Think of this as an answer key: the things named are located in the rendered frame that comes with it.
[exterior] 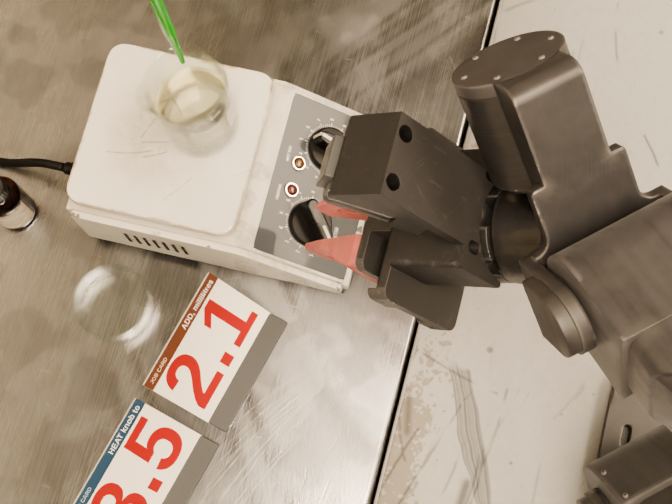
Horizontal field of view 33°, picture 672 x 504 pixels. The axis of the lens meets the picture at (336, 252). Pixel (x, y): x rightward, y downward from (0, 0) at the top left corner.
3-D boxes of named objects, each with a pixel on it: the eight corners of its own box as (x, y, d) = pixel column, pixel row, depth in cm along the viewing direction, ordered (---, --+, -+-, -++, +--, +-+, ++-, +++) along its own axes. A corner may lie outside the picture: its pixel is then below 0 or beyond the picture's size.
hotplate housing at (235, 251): (388, 135, 87) (388, 94, 79) (347, 300, 84) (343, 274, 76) (109, 75, 89) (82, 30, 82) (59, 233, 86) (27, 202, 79)
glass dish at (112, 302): (130, 356, 84) (123, 351, 82) (66, 322, 85) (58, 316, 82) (168, 291, 85) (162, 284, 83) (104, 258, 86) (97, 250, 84)
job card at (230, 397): (288, 323, 84) (283, 311, 80) (226, 433, 82) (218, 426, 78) (216, 284, 85) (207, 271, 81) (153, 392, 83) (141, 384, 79)
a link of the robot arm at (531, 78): (402, 87, 57) (492, 148, 47) (554, 10, 58) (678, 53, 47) (480, 278, 62) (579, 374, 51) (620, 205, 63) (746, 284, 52)
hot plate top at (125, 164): (278, 79, 80) (277, 74, 79) (234, 241, 77) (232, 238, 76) (114, 44, 81) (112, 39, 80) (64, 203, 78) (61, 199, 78)
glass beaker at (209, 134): (229, 79, 80) (211, 27, 72) (254, 148, 78) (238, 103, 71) (146, 108, 79) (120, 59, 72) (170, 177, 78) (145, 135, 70)
